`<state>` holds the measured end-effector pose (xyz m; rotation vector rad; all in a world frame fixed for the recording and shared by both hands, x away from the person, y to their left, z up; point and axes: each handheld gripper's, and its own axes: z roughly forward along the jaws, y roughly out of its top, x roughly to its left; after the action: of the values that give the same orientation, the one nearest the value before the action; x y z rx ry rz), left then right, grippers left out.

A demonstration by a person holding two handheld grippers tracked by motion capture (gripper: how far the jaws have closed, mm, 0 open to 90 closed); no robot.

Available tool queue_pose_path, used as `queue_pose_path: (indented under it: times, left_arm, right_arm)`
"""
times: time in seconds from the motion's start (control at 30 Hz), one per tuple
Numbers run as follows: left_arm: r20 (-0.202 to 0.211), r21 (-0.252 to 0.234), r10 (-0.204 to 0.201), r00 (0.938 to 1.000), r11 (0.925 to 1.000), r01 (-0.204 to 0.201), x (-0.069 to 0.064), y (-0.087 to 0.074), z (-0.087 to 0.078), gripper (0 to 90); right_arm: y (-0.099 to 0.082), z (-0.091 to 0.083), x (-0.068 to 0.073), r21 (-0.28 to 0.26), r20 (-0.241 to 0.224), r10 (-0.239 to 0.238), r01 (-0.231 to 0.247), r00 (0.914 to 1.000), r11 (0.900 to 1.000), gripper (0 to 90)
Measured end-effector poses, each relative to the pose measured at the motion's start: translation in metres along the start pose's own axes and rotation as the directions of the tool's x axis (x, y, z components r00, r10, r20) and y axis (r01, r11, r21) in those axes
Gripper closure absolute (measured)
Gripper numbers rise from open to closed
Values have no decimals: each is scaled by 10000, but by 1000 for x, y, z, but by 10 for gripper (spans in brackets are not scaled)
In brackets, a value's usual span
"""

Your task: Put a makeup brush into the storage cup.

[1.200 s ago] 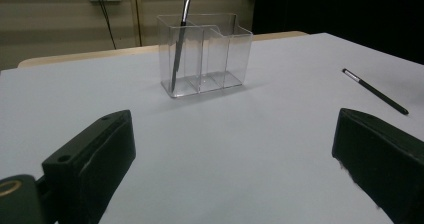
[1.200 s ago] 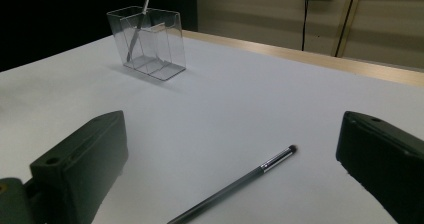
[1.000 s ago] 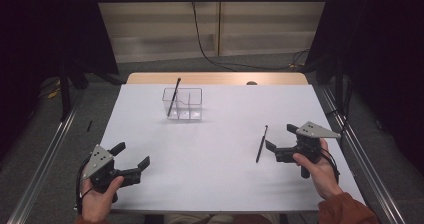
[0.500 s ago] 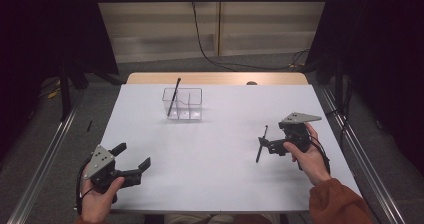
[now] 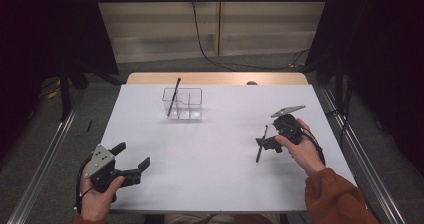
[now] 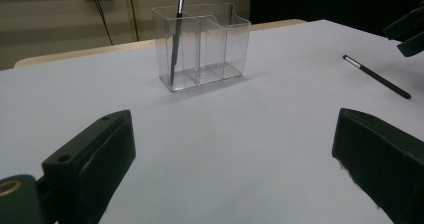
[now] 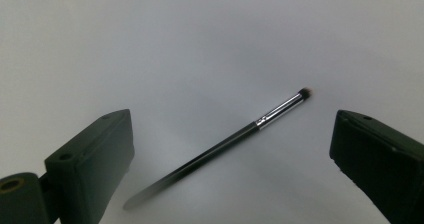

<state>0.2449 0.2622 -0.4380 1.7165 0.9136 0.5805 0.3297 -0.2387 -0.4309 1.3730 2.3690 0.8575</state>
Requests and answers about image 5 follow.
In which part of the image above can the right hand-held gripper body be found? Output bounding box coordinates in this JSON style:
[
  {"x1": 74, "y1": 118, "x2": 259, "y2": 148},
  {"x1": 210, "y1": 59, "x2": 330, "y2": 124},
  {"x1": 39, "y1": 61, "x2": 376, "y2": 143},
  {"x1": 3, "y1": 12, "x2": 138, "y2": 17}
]
[{"x1": 270, "y1": 104, "x2": 306, "y2": 145}]

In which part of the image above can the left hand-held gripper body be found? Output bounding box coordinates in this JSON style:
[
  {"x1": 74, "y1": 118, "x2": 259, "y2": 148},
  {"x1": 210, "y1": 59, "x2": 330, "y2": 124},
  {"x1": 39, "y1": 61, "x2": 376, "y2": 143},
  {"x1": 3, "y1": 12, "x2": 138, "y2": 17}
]
[{"x1": 83, "y1": 144, "x2": 143, "y2": 193}]

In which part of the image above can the black pen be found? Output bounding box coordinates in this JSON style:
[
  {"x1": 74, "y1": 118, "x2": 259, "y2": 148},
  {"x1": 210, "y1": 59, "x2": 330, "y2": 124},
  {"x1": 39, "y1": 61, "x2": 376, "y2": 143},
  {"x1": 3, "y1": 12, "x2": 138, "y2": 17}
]
[
  {"x1": 255, "y1": 124, "x2": 269, "y2": 164},
  {"x1": 166, "y1": 77, "x2": 182, "y2": 118}
]

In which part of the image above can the clear plastic pen holder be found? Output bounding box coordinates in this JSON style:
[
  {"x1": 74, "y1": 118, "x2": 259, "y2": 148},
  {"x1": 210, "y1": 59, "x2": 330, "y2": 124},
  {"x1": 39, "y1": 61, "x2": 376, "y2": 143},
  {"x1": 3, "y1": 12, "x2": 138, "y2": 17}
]
[{"x1": 161, "y1": 86, "x2": 204, "y2": 121}]

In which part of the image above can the person's right hand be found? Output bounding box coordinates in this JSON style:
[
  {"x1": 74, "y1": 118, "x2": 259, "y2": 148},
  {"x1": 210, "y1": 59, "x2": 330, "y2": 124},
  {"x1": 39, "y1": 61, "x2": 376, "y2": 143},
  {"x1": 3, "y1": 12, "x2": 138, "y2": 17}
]
[{"x1": 275, "y1": 117, "x2": 327, "y2": 177}]

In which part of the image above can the person's left hand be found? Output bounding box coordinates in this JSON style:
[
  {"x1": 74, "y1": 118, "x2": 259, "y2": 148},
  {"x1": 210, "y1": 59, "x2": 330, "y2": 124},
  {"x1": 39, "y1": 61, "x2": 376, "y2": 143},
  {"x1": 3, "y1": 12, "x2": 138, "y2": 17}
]
[{"x1": 80, "y1": 163, "x2": 126, "y2": 223}]

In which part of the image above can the white table cover sheet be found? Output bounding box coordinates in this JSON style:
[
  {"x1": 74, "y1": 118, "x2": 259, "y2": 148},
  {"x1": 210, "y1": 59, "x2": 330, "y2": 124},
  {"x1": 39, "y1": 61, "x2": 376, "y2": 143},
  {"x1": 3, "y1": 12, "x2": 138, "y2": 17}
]
[{"x1": 76, "y1": 83, "x2": 358, "y2": 215}]

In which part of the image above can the black metal stand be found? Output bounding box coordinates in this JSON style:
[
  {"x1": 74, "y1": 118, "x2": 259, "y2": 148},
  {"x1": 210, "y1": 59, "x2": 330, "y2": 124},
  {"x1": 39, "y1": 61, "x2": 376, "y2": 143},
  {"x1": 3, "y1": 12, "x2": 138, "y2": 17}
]
[{"x1": 59, "y1": 59, "x2": 73, "y2": 122}]

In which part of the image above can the black curtain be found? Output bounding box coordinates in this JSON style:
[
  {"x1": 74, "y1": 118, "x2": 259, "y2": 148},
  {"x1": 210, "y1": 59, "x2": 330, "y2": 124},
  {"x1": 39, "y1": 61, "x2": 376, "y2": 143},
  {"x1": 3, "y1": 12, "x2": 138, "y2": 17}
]
[
  {"x1": 0, "y1": 0, "x2": 120, "y2": 163},
  {"x1": 304, "y1": 0, "x2": 424, "y2": 177}
]

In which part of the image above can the left hand-held gripper cable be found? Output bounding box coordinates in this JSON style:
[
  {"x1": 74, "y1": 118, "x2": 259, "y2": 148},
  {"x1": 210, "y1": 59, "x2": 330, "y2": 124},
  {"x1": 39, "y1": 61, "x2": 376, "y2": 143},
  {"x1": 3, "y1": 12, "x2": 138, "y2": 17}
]
[{"x1": 75, "y1": 155, "x2": 96, "y2": 215}]

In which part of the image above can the hand-held gripper cable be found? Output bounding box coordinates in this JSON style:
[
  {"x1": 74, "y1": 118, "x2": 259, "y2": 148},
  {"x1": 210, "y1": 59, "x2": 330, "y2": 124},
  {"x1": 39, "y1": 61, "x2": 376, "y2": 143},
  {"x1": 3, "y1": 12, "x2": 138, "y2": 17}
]
[
  {"x1": 75, "y1": 155, "x2": 96, "y2": 215},
  {"x1": 293, "y1": 123, "x2": 327, "y2": 168}
]

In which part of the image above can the right hand-held gripper cable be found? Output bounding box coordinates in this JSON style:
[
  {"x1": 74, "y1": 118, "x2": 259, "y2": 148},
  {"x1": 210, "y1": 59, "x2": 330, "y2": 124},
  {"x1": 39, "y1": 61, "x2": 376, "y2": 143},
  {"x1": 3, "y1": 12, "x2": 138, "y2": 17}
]
[{"x1": 293, "y1": 123, "x2": 327, "y2": 168}]

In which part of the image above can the aluminium floor rail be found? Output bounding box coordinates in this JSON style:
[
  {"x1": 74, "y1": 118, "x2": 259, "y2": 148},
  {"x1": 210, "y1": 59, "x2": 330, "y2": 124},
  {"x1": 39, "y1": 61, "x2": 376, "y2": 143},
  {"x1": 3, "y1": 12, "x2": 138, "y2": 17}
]
[
  {"x1": 6, "y1": 90, "x2": 85, "y2": 224},
  {"x1": 320, "y1": 85, "x2": 407, "y2": 224}
]

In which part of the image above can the bundle of floor cables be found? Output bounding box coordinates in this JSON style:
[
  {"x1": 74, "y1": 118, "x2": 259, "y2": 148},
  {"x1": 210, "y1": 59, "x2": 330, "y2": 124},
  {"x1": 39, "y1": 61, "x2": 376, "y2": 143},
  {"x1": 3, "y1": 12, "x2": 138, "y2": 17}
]
[{"x1": 289, "y1": 48, "x2": 312, "y2": 70}]

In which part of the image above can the yellow floor cable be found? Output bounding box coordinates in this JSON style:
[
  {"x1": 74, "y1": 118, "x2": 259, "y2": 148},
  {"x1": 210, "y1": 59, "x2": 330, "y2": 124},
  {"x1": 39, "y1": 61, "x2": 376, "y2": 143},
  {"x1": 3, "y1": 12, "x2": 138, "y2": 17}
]
[{"x1": 45, "y1": 79, "x2": 63, "y2": 100}]

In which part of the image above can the black wall cable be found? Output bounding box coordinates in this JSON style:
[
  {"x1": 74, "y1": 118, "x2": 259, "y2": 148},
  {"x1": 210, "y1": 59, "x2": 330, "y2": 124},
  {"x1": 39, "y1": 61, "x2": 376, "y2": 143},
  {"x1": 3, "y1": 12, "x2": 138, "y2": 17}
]
[{"x1": 190, "y1": 0, "x2": 311, "y2": 72}]

